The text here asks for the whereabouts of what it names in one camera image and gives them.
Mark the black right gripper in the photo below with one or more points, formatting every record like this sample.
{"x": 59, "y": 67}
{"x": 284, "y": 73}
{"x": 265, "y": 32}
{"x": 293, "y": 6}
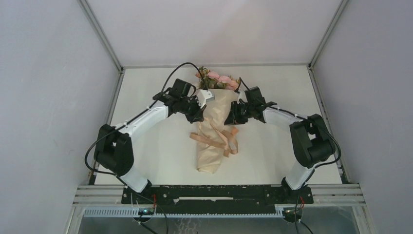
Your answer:
{"x": 233, "y": 117}

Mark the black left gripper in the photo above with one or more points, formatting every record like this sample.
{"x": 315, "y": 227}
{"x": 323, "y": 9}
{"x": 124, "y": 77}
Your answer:
{"x": 197, "y": 116}

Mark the pink fake rose sprig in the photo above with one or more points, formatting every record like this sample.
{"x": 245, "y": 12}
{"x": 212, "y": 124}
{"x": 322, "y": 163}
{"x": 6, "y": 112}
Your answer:
{"x": 204, "y": 79}

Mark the pink fake rose stem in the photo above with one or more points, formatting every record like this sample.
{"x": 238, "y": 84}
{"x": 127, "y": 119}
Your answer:
{"x": 222, "y": 82}

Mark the brown wrapping paper sheet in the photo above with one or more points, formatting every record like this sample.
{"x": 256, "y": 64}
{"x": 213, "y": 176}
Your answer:
{"x": 215, "y": 141}

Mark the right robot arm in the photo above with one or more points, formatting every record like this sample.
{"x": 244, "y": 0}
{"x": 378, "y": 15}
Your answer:
{"x": 311, "y": 141}

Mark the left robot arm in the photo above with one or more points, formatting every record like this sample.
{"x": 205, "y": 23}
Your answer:
{"x": 113, "y": 148}

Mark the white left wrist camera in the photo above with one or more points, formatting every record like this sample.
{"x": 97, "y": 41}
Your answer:
{"x": 204, "y": 96}

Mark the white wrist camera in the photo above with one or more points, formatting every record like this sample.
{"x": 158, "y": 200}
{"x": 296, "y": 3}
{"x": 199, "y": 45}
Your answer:
{"x": 204, "y": 96}
{"x": 242, "y": 98}

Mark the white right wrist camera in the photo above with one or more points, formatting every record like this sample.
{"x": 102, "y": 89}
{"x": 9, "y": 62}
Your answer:
{"x": 242, "y": 98}

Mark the black mounting base rail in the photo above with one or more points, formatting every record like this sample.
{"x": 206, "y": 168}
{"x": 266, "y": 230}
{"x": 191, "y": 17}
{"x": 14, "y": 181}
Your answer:
{"x": 202, "y": 198}

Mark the aluminium frame rail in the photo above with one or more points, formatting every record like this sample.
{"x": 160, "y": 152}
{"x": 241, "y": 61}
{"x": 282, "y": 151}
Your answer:
{"x": 317, "y": 195}

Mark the white slotted cable duct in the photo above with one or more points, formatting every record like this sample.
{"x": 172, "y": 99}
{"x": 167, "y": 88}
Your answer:
{"x": 276, "y": 212}

